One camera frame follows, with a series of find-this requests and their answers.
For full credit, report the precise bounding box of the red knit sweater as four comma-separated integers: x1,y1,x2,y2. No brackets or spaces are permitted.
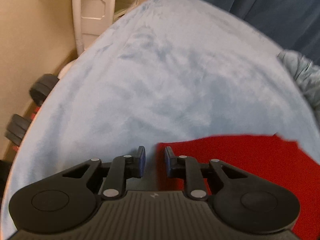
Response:
155,133,320,240

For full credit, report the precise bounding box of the light blue bed sheet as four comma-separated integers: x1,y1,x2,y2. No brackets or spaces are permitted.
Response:
1,0,319,239

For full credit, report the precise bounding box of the black dumbbell lower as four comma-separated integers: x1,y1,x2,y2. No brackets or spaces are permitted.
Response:
4,114,31,146

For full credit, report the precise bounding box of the black dumbbell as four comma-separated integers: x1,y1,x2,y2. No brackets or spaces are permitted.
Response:
29,74,60,107
4,114,31,146

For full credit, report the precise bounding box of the black dumbbell upper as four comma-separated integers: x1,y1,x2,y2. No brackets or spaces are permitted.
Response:
29,74,60,107

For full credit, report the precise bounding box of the grey-blue fleece blanket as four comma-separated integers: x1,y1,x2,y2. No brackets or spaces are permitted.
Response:
278,50,320,125

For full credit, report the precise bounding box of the white shelf with books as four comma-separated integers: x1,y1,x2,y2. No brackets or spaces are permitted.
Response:
81,0,145,49

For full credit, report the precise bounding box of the white standing fan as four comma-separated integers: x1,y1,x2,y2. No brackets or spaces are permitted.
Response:
72,0,85,56

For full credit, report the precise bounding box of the dark blue curtain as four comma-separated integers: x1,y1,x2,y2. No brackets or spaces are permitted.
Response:
203,0,319,64

